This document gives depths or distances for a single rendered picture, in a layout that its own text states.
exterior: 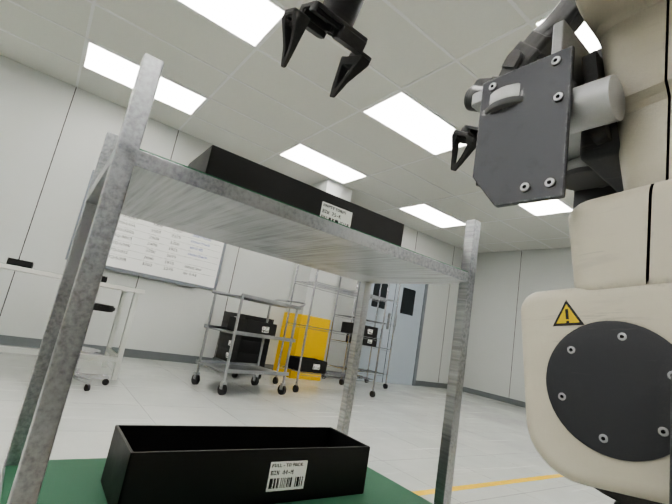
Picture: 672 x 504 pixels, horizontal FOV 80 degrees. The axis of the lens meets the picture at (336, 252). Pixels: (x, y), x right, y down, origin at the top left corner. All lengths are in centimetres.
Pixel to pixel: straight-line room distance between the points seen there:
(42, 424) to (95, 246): 24
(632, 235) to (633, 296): 5
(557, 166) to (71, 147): 555
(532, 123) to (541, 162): 5
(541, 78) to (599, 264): 20
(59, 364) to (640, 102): 75
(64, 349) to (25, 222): 493
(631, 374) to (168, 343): 557
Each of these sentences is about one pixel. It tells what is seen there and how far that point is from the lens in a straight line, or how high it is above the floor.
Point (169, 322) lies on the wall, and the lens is 574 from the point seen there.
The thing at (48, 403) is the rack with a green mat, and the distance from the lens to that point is 68.
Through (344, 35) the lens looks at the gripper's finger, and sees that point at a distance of 70.
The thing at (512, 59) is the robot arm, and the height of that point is 133.
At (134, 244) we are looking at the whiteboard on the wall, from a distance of 562.
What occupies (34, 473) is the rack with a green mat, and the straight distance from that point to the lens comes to 71.
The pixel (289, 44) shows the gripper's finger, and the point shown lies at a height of 114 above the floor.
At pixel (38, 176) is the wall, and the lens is 566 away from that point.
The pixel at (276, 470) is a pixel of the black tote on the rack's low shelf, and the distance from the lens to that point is 100.
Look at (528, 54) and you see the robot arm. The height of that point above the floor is 134.
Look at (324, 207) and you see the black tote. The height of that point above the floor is 102.
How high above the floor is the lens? 73
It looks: 11 degrees up
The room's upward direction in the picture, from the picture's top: 10 degrees clockwise
